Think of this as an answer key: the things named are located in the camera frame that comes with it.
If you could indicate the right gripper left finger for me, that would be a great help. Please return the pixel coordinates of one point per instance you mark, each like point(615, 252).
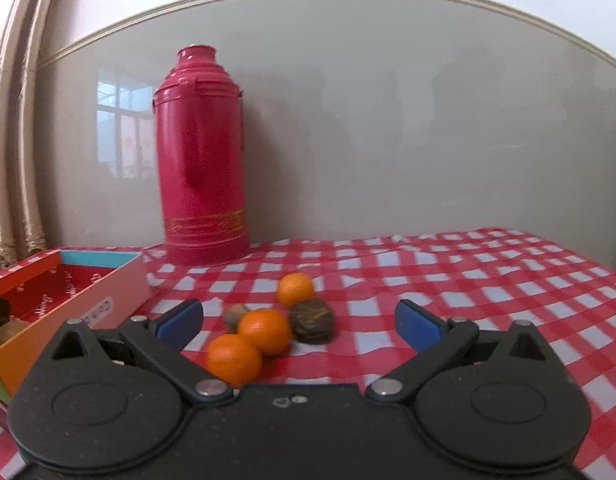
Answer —
point(157, 346)

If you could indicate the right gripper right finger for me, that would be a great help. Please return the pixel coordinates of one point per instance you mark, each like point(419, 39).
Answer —
point(438, 345)

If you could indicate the small brown water chestnut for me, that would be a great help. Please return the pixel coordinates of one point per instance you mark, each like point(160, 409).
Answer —
point(232, 315)

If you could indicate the orange mandarin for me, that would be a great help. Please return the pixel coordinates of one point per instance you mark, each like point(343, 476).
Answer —
point(266, 329)
point(233, 359)
point(294, 288)

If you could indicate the upper middle orange mandarin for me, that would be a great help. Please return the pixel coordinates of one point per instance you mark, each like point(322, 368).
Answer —
point(266, 329)

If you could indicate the colourful cardboard box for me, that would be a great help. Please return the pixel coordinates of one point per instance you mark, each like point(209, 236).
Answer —
point(99, 287)

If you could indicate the far dark water chestnut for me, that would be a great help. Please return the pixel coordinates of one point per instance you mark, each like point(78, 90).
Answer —
point(312, 321)

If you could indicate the farthest orange mandarin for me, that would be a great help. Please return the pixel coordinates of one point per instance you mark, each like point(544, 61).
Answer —
point(294, 288)

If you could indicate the red checkered tablecloth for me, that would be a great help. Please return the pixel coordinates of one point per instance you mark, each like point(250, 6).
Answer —
point(492, 276)

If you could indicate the large brown kiwi fruit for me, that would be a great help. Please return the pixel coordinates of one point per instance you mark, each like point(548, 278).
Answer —
point(11, 329)

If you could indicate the beige curtain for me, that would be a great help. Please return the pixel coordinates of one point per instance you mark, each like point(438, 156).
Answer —
point(22, 24)

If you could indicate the red thermos flask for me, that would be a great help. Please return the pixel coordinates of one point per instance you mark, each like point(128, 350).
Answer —
point(199, 135)

